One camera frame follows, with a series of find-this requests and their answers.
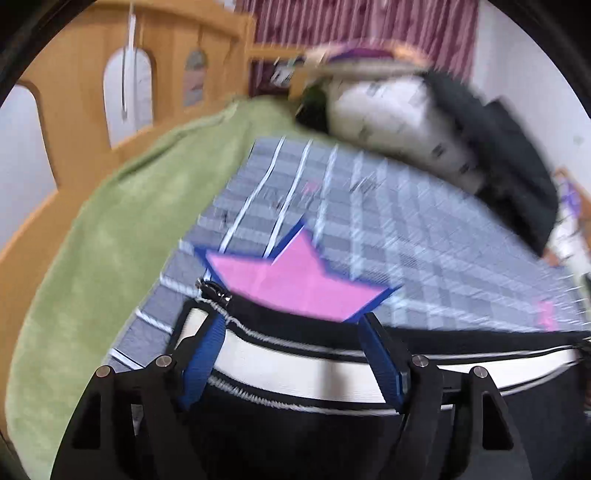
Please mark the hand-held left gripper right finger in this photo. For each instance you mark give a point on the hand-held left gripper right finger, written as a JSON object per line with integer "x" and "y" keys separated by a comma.
{"x": 384, "y": 369}

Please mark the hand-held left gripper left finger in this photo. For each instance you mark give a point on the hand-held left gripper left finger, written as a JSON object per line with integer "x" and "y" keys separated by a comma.
{"x": 202, "y": 362}

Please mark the black pants with white waistband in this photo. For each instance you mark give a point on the black pants with white waistband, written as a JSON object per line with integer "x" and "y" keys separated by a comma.
{"x": 300, "y": 438}

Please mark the grey plaid star-print bedsheet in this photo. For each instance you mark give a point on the grey plaid star-print bedsheet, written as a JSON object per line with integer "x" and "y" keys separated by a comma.
{"x": 392, "y": 221}

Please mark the green blanket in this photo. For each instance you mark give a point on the green blanket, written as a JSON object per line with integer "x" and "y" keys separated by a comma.
{"x": 115, "y": 230}

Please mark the black jacket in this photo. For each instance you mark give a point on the black jacket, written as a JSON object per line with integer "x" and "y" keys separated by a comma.
{"x": 508, "y": 161}

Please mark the dark green cloth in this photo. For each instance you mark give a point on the dark green cloth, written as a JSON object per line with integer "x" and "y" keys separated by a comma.
{"x": 311, "y": 104}

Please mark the purple and orange pillow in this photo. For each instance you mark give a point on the purple and orange pillow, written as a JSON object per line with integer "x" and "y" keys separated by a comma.
{"x": 364, "y": 51}

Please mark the dark red striped curtain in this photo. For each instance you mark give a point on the dark red striped curtain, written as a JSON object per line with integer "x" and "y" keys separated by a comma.
{"x": 323, "y": 23}

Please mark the wooden bed frame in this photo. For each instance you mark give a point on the wooden bed frame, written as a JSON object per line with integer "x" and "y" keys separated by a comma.
{"x": 69, "y": 60}

